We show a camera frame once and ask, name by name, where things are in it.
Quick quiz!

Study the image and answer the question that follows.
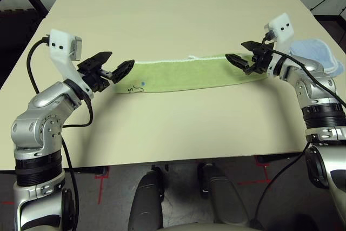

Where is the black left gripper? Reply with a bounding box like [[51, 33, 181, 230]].
[[77, 51, 136, 94]]

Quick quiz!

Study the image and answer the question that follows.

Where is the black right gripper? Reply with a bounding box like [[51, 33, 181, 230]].
[[224, 41, 275, 76]]

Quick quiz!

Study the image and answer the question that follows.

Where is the green towel with white trim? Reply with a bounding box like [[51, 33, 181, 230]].
[[112, 54, 267, 94]]

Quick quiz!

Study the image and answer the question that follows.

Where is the folded light blue towel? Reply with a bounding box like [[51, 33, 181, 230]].
[[289, 38, 346, 77]]

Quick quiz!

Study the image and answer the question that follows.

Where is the black low platform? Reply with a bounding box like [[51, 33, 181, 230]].
[[313, 14, 346, 50]]

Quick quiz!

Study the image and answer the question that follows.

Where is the black foam floor mat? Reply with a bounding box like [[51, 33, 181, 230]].
[[0, 9, 48, 85]]

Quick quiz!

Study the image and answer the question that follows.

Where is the black table foot bar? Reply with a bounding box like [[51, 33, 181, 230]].
[[72, 166, 108, 175]]

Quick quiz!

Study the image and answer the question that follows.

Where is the dark left robot leg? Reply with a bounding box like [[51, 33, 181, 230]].
[[129, 170, 166, 231]]

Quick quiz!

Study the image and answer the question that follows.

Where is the dark robot leg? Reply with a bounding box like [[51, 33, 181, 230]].
[[129, 170, 166, 231], [197, 162, 251, 228]]

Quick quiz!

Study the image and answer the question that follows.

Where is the dark right robot leg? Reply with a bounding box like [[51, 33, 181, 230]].
[[197, 162, 251, 228]]

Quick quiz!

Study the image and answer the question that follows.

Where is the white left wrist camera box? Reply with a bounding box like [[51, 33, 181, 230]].
[[49, 28, 94, 99]]

